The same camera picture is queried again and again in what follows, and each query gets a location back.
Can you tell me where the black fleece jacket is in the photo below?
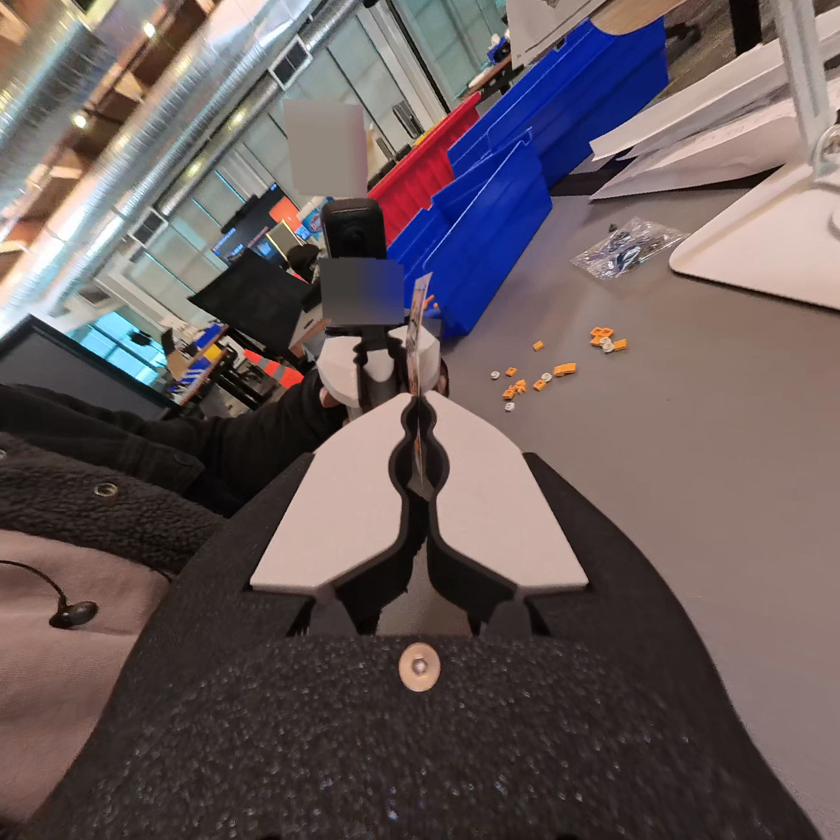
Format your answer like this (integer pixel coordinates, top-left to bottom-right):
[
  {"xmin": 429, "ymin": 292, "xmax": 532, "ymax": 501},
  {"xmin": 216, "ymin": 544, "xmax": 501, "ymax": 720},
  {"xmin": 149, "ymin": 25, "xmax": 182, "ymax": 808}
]
[{"xmin": 0, "ymin": 432, "xmax": 228, "ymax": 576}]

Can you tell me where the clear plastic parts bag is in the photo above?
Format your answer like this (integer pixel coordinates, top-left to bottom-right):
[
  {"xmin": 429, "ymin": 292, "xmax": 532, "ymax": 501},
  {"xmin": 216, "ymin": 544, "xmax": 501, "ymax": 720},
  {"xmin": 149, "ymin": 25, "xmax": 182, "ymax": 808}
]
[{"xmin": 570, "ymin": 217, "xmax": 690, "ymax": 282}]

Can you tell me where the person's left forearm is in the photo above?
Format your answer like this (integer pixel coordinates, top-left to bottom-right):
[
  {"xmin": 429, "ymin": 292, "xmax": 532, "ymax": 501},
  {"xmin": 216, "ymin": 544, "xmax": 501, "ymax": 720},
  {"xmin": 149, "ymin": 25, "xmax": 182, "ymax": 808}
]
[{"xmin": 0, "ymin": 374, "xmax": 349, "ymax": 519}]

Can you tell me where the wall display screen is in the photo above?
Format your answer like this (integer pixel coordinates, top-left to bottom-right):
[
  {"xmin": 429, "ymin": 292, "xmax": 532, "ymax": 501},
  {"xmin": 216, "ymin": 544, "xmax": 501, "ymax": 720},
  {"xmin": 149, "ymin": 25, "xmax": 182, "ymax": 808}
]
[{"xmin": 211, "ymin": 184, "xmax": 291, "ymax": 265}]

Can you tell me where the pink hooded garment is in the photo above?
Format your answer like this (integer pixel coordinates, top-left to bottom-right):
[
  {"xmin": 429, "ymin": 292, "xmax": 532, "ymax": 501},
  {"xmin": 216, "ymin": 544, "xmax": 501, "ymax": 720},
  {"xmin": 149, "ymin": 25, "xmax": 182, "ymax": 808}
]
[{"xmin": 0, "ymin": 528, "xmax": 173, "ymax": 824}]

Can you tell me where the red plastic bin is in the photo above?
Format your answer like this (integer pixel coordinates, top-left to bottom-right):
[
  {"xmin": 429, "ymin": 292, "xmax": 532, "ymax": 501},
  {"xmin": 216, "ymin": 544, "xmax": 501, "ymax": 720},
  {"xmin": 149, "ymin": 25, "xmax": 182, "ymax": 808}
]
[{"xmin": 367, "ymin": 92, "xmax": 483, "ymax": 245}]

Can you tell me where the silver ventilation duct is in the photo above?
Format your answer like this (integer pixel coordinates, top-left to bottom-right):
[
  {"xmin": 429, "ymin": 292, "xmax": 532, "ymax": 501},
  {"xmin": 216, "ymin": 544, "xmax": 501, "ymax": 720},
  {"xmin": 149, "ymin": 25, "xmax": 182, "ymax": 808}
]
[
  {"xmin": 0, "ymin": 0, "xmax": 198, "ymax": 148},
  {"xmin": 0, "ymin": 0, "xmax": 408, "ymax": 311}
]

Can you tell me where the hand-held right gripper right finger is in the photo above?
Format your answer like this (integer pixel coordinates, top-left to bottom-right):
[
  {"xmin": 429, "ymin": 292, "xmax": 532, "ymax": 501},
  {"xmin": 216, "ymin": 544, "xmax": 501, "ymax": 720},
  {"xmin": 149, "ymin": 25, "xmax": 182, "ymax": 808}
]
[{"xmin": 419, "ymin": 392, "xmax": 590, "ymax": 626}]

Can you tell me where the black computer monitor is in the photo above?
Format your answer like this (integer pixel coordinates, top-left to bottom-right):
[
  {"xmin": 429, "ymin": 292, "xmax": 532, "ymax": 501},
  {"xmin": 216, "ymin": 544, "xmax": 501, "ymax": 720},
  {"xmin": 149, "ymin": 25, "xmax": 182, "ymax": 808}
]
[
  {"xmin": 0, "ymin": 314, "xmax": 175, "ymax": 421},
  {"xmin": 189, "ymin": 249, "xmax": 315, "ymax": 359}
]

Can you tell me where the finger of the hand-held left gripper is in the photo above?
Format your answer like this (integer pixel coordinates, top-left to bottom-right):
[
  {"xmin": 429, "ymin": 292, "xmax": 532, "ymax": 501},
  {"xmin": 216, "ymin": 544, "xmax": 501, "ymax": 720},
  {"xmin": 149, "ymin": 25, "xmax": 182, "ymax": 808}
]
[
  {"xmin": 381, "ymin": 327, "xmax": 442, "ymax": 399},
  {"xmin": 318, "ymin": 333, "xmax": 363, "ymax": 422}
]

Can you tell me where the black drawstring cord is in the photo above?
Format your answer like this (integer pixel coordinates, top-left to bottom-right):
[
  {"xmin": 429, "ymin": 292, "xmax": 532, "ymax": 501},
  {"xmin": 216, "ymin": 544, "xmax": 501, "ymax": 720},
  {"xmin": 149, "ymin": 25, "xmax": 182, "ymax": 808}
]
[{"xmin": 0, "ymin": 559, "xmax": 99, "ymax": 630}]

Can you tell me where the lego instruction booklet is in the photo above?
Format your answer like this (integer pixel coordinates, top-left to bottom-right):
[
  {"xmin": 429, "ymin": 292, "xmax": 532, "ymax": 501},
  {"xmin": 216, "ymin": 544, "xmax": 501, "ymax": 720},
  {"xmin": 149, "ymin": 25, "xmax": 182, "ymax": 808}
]
[{"xmin": 406, "ymin": 272, "xmax": 435, "ymax": 492}]

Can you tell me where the group of orange lego pieces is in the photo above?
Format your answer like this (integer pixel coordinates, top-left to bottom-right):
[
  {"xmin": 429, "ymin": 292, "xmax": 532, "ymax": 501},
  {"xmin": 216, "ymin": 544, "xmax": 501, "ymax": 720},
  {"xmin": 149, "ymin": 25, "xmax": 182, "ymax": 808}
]
[{"xmin": 489, "ymin": 325, "xmax": 631, "ymax": 413}]

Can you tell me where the blue plastic bin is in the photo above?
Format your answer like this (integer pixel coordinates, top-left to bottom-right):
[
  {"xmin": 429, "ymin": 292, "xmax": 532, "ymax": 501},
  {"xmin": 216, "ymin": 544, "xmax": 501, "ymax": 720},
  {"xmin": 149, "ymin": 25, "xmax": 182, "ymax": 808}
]
[
  {"xmin": 387, "ymin": 141, "xmax": 553, "ymax": 340},
  {"xmin": 448, "ymin": 16, "xmax": 670, "ymax": 191}
]

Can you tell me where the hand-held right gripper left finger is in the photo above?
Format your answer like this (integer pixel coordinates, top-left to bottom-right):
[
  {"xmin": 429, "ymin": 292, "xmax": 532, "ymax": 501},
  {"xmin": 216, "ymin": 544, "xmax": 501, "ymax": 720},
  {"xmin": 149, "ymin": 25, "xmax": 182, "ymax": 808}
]
[{"xmin": 249, "ymin": 392, "xmax": 429, "ymax": 635}]

